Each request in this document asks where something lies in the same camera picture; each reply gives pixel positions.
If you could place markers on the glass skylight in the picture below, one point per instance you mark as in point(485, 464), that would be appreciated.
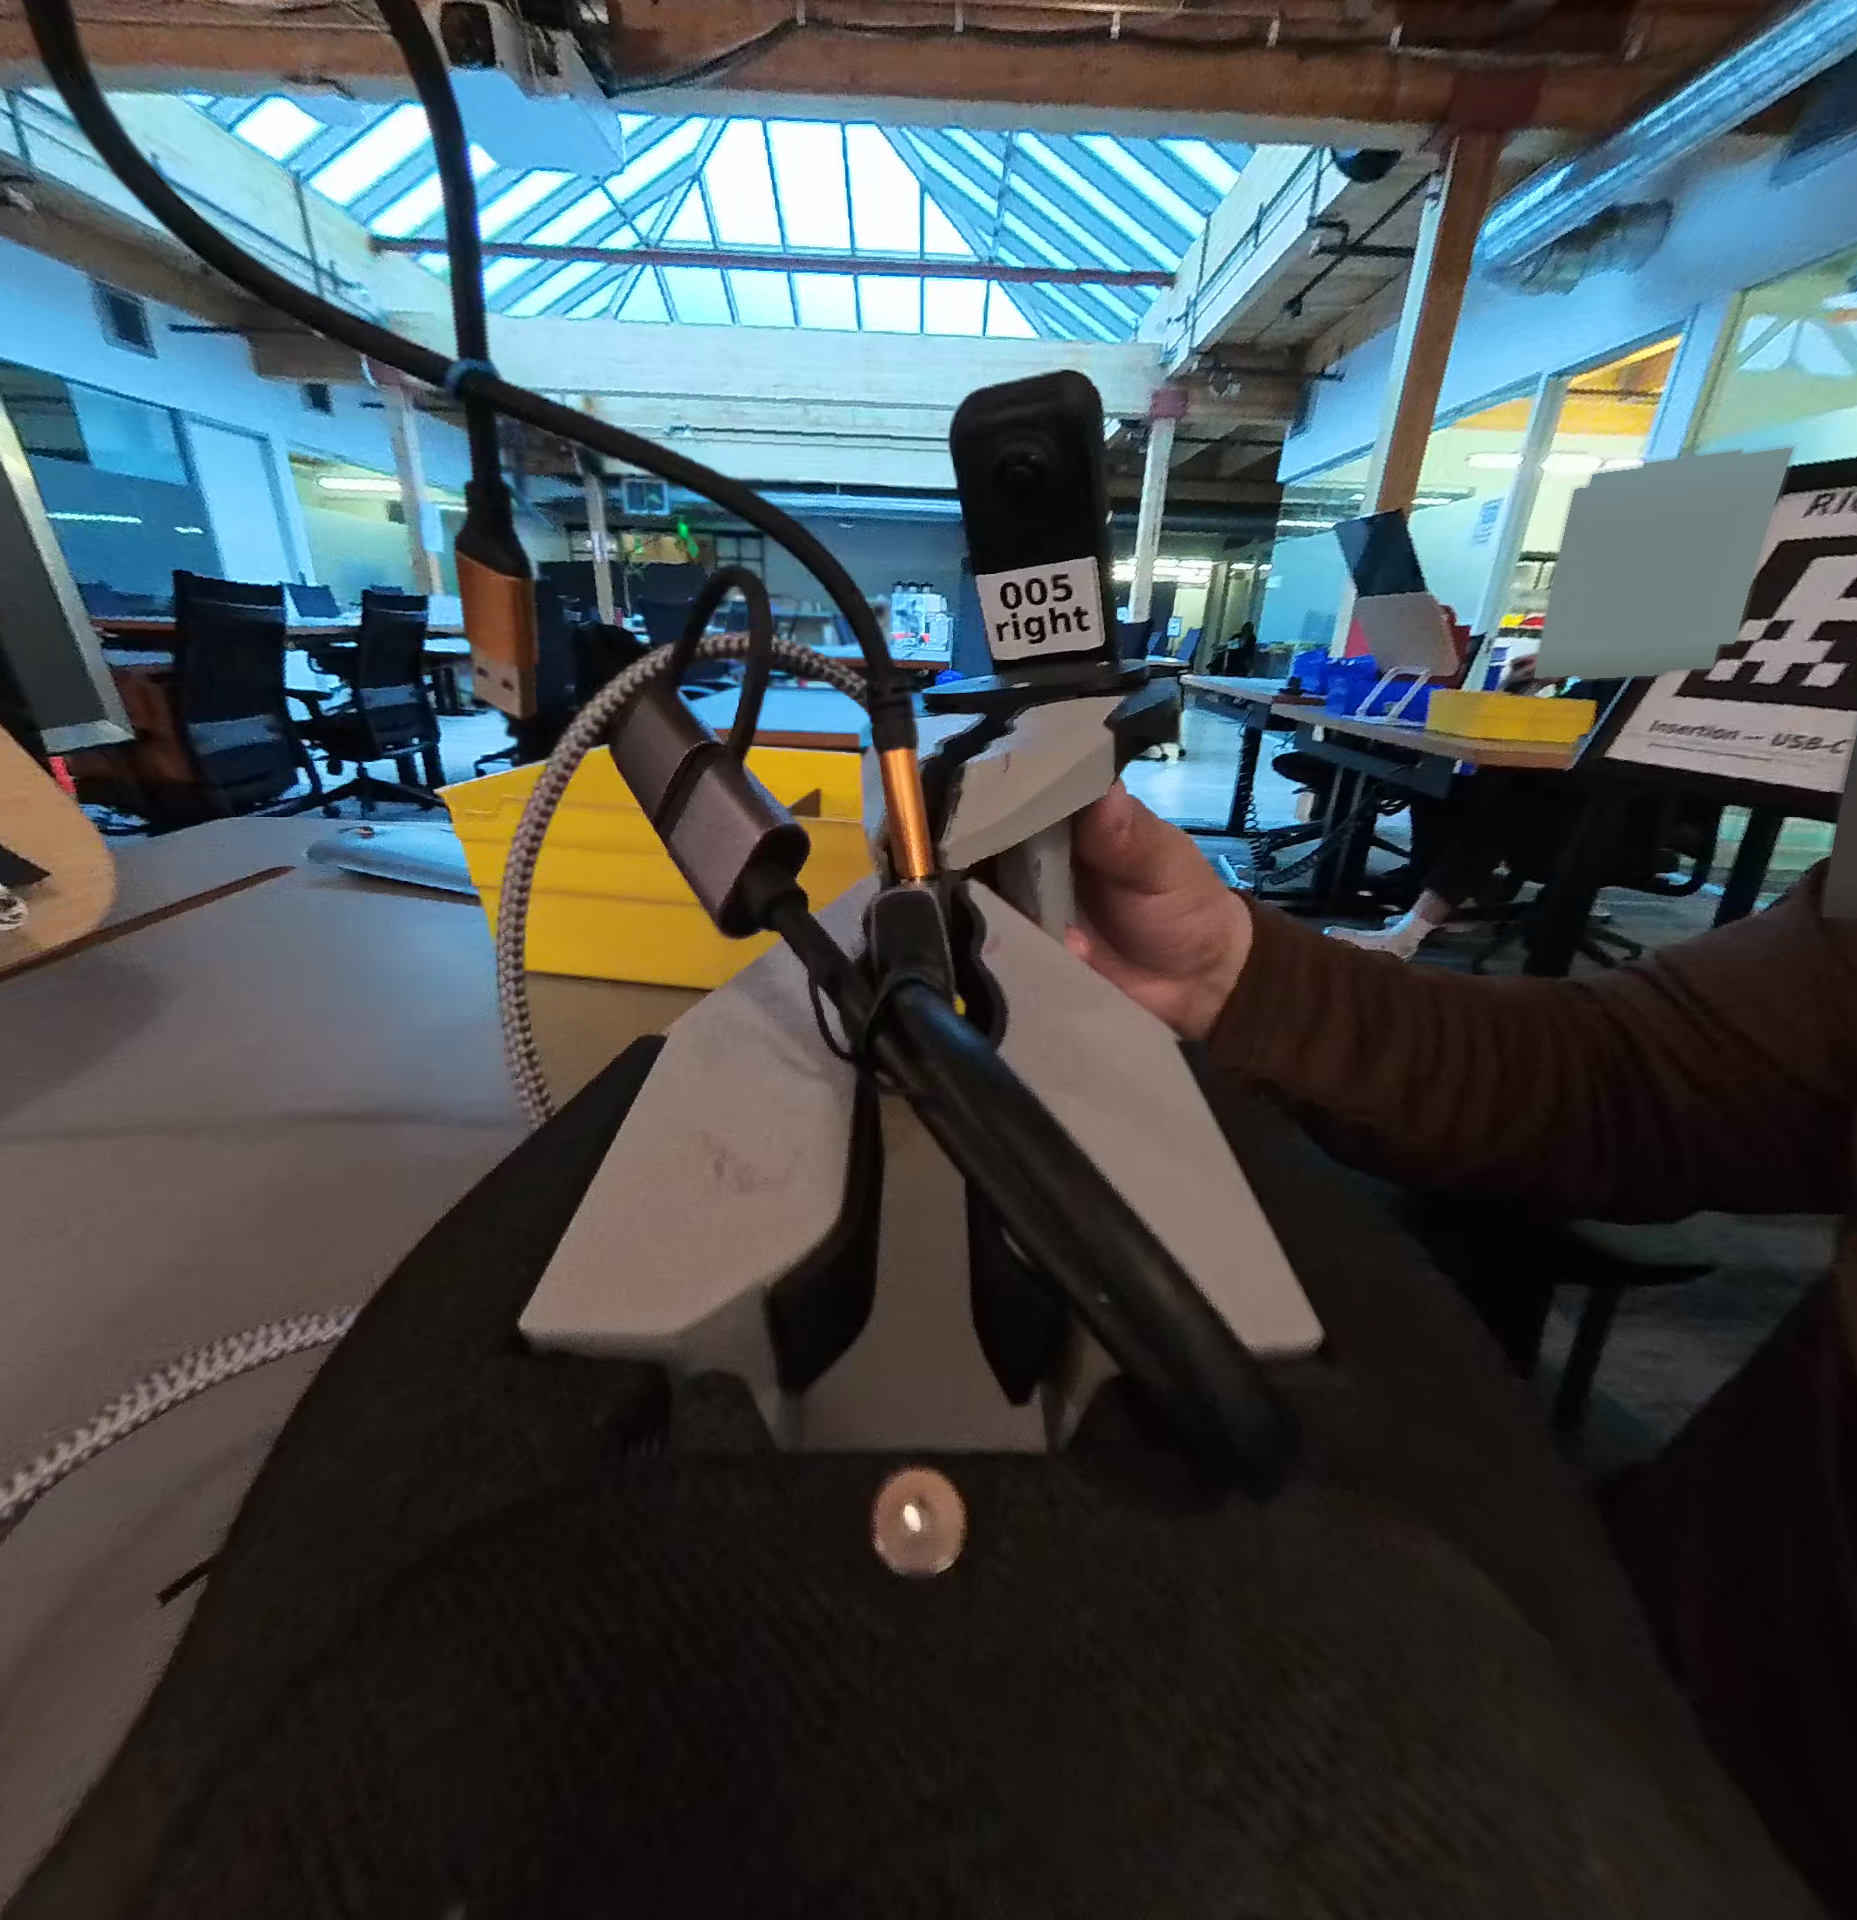
point(808, 211)

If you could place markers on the wooden work table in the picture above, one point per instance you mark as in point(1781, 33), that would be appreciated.
point(1467, 747)

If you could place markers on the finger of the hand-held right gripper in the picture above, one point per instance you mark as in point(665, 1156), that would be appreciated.
point(1025, 780)

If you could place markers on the black and white marker board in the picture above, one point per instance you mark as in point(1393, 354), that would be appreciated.
point(1738, 735)

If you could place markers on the person's torso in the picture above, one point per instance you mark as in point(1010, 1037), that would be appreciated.
point(1797, 1575)

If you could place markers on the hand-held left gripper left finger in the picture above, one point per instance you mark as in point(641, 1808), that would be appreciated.
point(702, 1184)

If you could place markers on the person's right hand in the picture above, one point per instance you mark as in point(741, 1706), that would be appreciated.
point(1162, 914)

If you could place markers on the wooden support post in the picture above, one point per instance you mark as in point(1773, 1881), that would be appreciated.
point(1432, 331)

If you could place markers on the black dome camera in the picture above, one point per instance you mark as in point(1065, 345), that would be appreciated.
point(1370, 163)

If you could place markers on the plywood board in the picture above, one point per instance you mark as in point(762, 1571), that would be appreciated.
point(28, 810)

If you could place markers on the silver monitor stand base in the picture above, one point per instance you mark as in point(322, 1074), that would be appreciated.
point(397, 859)

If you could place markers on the person's right forearm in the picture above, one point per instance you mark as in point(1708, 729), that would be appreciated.
point(1544, 1051)

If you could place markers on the yellow plastic bin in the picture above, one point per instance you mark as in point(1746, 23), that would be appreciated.
point(599, 900)
point(1505, 716)

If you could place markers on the black office chair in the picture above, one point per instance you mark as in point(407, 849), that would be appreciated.
point(238, 690)
point(380, 690)

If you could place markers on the silver ventilation duct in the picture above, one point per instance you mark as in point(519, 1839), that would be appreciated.
point(1664, 135)

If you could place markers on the blue twist tie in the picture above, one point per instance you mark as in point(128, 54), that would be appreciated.
point(466, 375)

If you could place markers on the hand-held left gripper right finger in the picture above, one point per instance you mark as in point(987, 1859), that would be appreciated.
point(1183, 1141)

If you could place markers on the computer monitor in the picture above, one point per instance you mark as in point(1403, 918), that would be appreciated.
point(28, 601)

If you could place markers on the grey usb adapter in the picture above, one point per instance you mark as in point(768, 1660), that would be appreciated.
point(702, 810)

